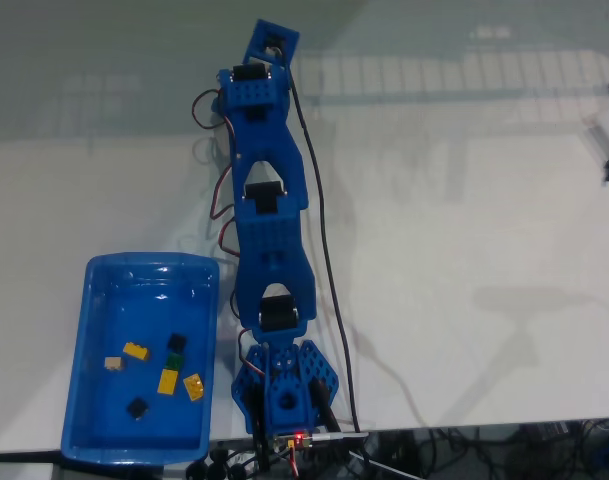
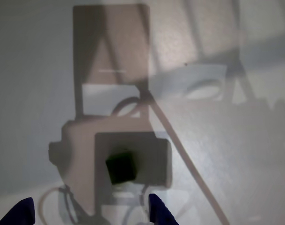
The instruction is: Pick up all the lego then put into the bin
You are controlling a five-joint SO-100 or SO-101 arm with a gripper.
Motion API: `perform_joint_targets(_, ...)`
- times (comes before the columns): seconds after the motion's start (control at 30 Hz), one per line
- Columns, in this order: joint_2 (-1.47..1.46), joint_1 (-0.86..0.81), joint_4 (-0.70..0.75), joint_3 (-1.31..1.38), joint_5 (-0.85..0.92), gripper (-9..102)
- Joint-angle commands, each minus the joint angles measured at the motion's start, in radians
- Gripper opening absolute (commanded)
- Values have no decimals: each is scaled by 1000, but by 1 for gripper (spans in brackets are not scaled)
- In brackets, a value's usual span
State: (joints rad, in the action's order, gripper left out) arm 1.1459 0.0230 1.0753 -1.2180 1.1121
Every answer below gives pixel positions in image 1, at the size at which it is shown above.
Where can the green lego brick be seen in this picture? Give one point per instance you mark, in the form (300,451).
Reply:
(174,360)

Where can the yellow lego brick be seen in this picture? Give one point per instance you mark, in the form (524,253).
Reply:
(136,351)
(168,382)
(194,387)

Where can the beige lego brick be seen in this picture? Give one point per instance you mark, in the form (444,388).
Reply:
(114,363)

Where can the blue plastic bin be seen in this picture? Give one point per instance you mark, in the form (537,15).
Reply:
(134,310)

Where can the black lego brick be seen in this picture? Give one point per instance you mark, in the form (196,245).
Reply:
(177,343)
(137,408)

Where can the black base clamp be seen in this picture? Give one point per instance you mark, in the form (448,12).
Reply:
(326,405)
(257,415)

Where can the motor controller board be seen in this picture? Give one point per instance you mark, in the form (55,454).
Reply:
(296,441)

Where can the black knobs under table edge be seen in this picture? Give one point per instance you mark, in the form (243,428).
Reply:
(216,457)

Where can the blue gripper camera mount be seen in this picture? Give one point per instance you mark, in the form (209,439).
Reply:
(276,29)

